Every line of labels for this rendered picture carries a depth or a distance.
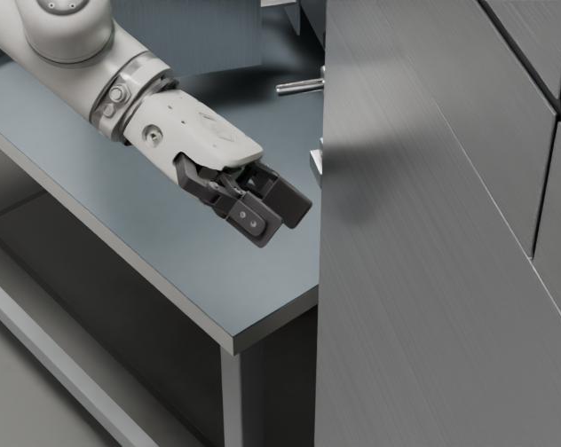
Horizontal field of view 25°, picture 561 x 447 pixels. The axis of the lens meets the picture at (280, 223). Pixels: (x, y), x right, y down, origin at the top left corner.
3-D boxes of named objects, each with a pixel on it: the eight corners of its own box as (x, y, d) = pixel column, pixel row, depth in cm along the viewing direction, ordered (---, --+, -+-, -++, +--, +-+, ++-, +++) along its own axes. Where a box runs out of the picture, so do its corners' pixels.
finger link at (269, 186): (256, 158, 117) (312, 204, 117) (266, 153, 120) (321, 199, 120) (235, 184, 118) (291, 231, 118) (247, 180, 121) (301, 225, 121)
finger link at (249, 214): (211, 175, 106) (273, 226, 106) (225, 170, 109) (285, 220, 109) (190, 205, 107) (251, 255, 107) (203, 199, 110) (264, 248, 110)
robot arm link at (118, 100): (126, 53, 110) (153, 75, 109) (165, 49, 118) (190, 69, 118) (75, 130, 112) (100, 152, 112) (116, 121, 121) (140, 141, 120)
